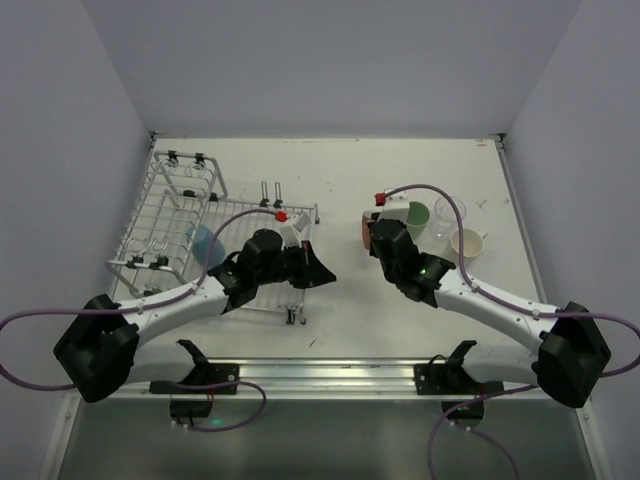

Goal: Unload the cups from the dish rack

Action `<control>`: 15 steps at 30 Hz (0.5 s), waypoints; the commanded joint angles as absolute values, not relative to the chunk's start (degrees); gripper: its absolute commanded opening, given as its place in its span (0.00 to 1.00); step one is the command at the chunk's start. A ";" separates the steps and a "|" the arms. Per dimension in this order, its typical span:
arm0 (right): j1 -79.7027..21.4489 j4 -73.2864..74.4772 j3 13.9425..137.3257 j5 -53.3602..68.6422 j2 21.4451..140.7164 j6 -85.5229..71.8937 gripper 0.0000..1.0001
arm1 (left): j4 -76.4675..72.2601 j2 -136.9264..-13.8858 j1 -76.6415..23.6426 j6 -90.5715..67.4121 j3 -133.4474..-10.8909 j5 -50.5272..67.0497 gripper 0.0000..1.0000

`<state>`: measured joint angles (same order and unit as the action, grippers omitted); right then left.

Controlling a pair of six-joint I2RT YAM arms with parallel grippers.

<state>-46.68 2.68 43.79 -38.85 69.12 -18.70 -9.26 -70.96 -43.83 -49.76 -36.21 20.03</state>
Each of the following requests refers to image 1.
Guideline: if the left black control box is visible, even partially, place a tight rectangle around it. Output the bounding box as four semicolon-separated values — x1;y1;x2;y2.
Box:
169;399;213;422

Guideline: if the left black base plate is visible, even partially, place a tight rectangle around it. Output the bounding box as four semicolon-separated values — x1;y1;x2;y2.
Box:
149;363;240;396

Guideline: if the light green cup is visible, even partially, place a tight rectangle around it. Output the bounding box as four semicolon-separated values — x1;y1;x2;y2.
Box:
406;201;430;241

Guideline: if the black control box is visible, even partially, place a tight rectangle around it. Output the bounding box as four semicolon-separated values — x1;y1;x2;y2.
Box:
169;399;213;422
441;401;485;428

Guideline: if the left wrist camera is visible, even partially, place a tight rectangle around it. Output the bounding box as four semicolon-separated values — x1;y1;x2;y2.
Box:
280;213;310;247

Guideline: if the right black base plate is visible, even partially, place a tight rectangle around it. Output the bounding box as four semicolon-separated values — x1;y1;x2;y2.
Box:
413;340;504;396

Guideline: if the silver wire dish rack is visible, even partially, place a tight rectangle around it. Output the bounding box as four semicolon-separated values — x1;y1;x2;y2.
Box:
106;150;336;324

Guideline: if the right black control box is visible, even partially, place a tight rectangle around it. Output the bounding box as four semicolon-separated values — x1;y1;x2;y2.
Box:
441;401;485;428

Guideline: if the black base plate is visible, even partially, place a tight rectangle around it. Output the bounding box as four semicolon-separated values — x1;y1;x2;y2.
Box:
413;340;504;396
149;363;240;396

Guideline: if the clear glass cup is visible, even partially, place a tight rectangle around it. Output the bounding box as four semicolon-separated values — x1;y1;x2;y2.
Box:
431;196;457;240

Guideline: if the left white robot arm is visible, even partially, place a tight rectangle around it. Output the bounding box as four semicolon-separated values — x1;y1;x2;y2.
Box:
54;229;337;403

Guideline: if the blue cup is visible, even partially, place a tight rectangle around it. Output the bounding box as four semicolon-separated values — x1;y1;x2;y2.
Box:
186;226;226;269

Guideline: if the pink ceramic mug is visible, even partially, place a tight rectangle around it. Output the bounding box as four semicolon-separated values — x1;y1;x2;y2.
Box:
361;210;380;257

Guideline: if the aluminium mounting rail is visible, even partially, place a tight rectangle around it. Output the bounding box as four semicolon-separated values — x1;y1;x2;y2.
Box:
67;357;546;399

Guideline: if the white ceramic mug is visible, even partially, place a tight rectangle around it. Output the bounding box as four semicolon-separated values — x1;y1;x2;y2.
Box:
449;228;487;260

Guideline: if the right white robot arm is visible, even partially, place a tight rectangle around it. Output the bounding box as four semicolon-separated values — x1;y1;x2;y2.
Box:
369;219;611;408

